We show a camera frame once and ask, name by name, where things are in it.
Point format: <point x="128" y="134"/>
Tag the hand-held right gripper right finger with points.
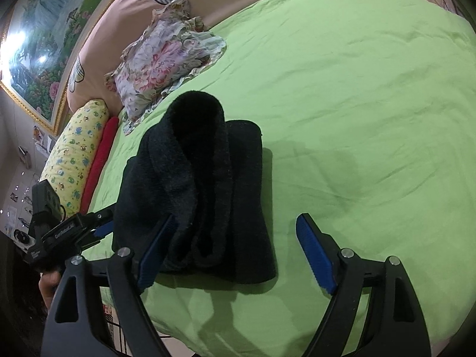
<point x="316" y="253"/>

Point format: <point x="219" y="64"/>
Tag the floral ruffled cloth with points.
<point x="160" y="67"/>

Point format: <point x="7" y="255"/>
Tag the gold framed landscape painting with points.
<point x="44" y="44"/>

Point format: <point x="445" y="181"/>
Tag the person's left hand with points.
<point x="50" y="286"/>

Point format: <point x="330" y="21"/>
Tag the green bed sheet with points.
<point x="353" y="119"/>

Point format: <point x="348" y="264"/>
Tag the red pillow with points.
<point x="102" y="148"/>

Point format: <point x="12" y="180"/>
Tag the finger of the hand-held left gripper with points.
<point x="104" y="229"/>
<point x="98" y="215"/>

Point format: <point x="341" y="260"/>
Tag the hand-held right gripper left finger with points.
<point x="156" y="253"/>

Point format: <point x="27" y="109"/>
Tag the wall photos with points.
<point x="18" y="208"/>

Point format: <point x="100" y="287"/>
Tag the yellow printed pillow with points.
<point x="74" y="148"/>

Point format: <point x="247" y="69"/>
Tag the pink plaid-heart headboard cushion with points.
<point x="122" y="18"/>

